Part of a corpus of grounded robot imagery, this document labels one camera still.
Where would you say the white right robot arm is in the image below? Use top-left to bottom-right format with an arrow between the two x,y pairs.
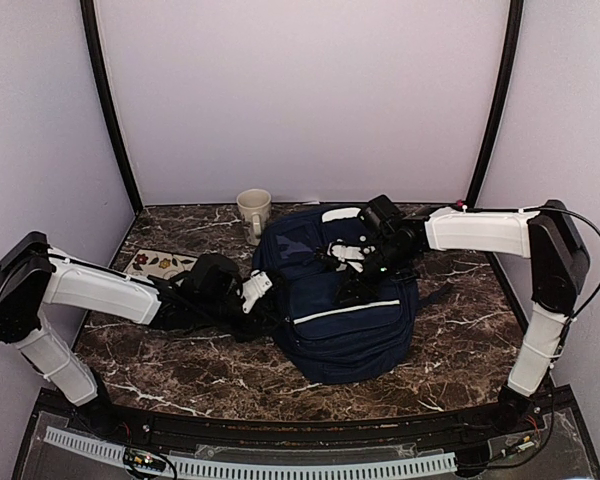
320,195 -> 600,434

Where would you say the cream seashell mug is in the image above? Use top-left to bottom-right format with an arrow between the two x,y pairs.
236,188 -> 272,246

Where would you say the black left frame post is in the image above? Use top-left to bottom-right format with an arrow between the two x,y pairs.
79,0 -> 144,216

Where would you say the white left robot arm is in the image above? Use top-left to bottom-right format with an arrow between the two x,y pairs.
0,231 -> 284,436

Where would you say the black front table rail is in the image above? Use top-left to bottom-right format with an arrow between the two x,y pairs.
103,405 -> 503,449

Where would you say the black frame post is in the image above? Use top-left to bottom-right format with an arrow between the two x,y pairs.
465,0 -> 524,207
79,0 -> 144,216

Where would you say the navy blue student backpack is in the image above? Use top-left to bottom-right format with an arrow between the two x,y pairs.
252,207 -> 452,384

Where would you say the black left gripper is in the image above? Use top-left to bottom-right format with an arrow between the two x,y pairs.
196,285 -> 280,344

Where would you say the white cable duct strip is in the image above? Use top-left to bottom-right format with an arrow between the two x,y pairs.
43,427 -> 457,479

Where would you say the black right frame post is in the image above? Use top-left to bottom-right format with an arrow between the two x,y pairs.
465,0 -> 524,207

